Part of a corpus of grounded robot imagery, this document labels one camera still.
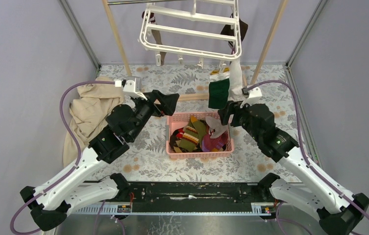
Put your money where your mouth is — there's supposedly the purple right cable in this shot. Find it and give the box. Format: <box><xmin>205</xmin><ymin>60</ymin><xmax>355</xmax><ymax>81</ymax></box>
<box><xmin>246</xmin><ymin>80</ymin><xmax>369</xmax><ymax>235</ymax></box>

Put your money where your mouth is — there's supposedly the purple cable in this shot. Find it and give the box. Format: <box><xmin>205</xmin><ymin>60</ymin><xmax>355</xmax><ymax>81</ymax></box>
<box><xmin>10</xmin><ymin>81</ymin><xmax>117</xmax><ymax>235</ymax></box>
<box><xmin>246</xmin><ymin>80</ymin><xmax>369</xmax><ymax>235</ymax></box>

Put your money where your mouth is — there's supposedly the white clip hanger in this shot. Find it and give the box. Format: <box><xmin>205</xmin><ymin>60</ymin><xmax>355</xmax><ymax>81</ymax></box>
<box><xmin>138</xmin><ymin>0</ymin><xmax>242</xmax><ymax>67</ymax></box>

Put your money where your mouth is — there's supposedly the magenta purple-cuff sock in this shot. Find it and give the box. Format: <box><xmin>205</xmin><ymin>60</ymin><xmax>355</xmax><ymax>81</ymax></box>
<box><xmin>201</xmin><ymin>132</ymin><xmax>228</xmax><ymax>152</ymax></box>

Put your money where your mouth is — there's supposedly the taupe sock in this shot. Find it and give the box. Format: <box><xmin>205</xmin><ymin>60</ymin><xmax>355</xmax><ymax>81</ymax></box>
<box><xmin>205</xmin><ymin>116</ymin><xmax>228</xmax><ymax>139</ymax></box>

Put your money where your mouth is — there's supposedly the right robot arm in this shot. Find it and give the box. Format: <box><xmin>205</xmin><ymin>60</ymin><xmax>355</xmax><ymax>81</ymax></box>
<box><xmin>218</xmin><ymin>101</ymin><xmax>369</xmax><ymax>235</ymax></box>

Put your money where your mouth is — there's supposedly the pink plastic basket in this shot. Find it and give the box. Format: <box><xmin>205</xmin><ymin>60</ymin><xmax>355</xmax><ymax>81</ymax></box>
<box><xmin>165</xmin><ymin>112</ymin><xmax>235</xmax><ymax>159</ymax></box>

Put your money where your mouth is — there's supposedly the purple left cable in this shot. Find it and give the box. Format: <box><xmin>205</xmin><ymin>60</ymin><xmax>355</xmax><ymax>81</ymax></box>
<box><xmin>10</xmin><ymin>81</ymin><xmax>117</xmax><ymax>235</ymax></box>

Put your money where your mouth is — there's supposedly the beige cloth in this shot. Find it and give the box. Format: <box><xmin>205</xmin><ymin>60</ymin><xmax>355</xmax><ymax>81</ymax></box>
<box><xmin>60</xmin><ymin>76</ymin><xmax>125</xmax><ymax>167</ymax></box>

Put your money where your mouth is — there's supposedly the wooden drying rack frame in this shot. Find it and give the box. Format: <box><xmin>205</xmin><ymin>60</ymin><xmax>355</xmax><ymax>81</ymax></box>
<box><xmin>102</xmin><ymin>0</ymin><xmax>288</xmax><ymax>101</ymax></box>

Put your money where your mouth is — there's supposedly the metal hanging rod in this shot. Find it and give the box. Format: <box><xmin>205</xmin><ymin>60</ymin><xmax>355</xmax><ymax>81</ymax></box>
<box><xmin>107</xmin><ymin>0</ymin><xmax>183</xmax><ymax>5</ymax></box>

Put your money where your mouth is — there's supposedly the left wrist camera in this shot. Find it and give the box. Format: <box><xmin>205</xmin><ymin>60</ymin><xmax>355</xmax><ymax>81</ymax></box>
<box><xmin>114</xmin><ymin>76</ymin><xmax>147</xmax><ymax>100</ymax></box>

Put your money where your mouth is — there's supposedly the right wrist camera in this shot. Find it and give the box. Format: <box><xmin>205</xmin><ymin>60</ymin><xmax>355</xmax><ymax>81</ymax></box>
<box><xmin>240</xmin><ymin>87</ymin><xmax>262</xmax><ymax>108</ymax></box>

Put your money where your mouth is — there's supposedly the green sock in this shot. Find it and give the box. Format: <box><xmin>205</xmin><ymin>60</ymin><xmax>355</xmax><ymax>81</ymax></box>
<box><xmin>208</xmin><ymin>68</ymin><xmax>230</xmax><ymax>109</ymax></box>

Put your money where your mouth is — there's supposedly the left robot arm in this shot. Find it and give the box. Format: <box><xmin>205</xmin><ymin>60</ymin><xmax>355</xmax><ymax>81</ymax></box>
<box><xmin>20</xmin><ymin>90</ymin><xmax>180</xmax><ymax>231</ymax></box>

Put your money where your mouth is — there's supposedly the olive orange striped sock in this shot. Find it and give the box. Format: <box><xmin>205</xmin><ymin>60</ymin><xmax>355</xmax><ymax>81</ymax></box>
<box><xmin>179</xmin><ymin>115</ymin><xmax>208</xmax><ymax>153</ymax></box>

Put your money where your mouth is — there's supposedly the dark brown tan argyle sock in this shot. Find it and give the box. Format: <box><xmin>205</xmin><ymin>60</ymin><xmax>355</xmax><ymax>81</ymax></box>
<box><xmin>169</xmin><ymin>131</ymin><xmax>185</xmax><ymax>153</ymax></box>

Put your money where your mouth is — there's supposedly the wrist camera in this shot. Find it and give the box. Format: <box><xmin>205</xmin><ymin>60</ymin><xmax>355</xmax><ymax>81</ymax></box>
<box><xmin>240</xmin><ymin>87</ymin><xmax>262</xmax><ymax>108</ymax></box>
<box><xmin>114</xmin><ymin>76</ymin><xmax>147</xmax><ymax>100</ymax></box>

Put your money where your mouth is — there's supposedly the black red yellow argyle sock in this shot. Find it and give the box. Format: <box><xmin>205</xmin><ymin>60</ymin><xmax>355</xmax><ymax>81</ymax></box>
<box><xmin>174</xmin><ymin>128</ymin><xmax>185</xmax><ymax>140</ymax></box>

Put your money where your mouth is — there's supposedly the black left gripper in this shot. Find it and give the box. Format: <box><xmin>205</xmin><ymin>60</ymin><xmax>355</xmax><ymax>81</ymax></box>
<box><xmin>128</xmin><ymin>90</ymin><xmax>179</xmax><ymax>142</ymax></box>

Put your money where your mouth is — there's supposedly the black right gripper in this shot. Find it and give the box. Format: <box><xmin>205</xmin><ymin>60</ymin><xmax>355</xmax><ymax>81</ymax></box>
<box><xmin>217</xmin><ymin>97</ymin><xmax>261</xmax><ymax>142</ymax></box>

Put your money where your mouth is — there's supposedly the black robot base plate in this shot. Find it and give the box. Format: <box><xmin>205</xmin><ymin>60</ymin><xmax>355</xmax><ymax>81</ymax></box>
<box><xmin>93</xmin><ymin>172</ymin><xmax>291</xmax><ymax>215</ymax></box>

